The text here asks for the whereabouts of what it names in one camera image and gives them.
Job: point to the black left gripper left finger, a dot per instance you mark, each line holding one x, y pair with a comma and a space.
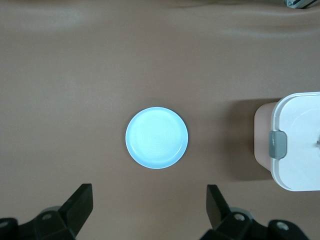
75, 210

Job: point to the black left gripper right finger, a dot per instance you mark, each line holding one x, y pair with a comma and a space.
217, 212

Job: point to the white lidded storage box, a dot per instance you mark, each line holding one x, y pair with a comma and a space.
300, 150

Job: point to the light blue round plate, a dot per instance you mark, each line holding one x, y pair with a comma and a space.
156, 138

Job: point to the brown table mat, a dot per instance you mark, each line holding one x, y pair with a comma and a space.
75, 100

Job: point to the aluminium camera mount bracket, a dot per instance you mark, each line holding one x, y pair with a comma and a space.
300, 3

